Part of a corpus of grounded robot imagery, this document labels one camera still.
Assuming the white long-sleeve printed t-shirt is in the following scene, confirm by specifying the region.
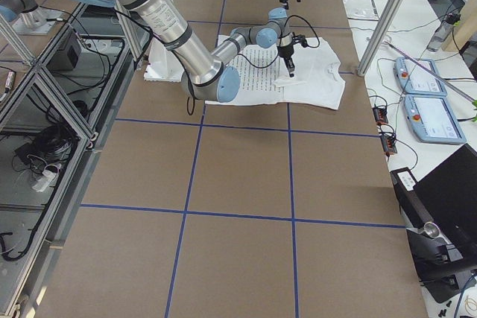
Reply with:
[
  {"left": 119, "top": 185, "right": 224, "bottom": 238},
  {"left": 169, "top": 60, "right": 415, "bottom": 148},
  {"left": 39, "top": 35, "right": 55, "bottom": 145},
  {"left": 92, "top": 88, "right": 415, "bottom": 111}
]
[{"left": 225, "top": 37, "right": 345, "bottom": 110}]

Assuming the clear plastic bag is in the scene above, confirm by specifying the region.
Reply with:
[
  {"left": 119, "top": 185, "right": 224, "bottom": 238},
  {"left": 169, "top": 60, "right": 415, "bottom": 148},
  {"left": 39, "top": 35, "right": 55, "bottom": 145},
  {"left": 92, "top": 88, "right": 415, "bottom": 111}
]
[{"left": 343, "top": 0, "right": 379, "bottom": 21}]

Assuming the blue-grey teach pendant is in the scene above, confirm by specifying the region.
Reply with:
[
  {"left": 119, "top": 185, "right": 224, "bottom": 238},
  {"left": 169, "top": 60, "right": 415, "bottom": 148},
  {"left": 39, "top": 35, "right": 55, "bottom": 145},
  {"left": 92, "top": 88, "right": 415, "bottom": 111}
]
[
  {"left": 394, "top": 57, "right": 447, "bottom": 97},
  {"left": 404, "top": 95, "right": 467, "bottom": 144}
]

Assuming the metal reacher grabber tool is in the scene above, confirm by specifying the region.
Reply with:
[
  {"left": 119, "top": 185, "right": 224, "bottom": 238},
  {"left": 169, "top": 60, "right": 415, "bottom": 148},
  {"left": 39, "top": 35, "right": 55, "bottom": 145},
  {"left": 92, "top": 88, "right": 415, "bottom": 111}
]
[{"left": 382, "top": 40, "right": 476, "bottom": 107}]

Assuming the black laptop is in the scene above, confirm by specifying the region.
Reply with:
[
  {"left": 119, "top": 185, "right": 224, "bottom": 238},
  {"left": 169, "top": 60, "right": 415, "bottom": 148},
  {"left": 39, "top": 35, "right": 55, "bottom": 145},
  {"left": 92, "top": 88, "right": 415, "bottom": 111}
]
[{"left": 391, "top": 144, "right": 476, "bottom": 255}]

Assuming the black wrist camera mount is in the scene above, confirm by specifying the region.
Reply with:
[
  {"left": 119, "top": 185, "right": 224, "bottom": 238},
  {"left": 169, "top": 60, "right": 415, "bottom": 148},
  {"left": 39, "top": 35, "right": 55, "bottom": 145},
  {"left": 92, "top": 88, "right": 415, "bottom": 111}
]
[{"left": 291, "top": 34, "right": 309, "bottom": 48}]

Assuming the aluminium frame post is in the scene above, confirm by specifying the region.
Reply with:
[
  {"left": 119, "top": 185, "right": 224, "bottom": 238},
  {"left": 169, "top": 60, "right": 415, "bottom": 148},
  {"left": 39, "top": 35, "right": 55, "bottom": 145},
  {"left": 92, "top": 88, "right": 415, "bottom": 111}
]
[{"left": 357, "top": 0, "right": 403, "bottom": 77}]

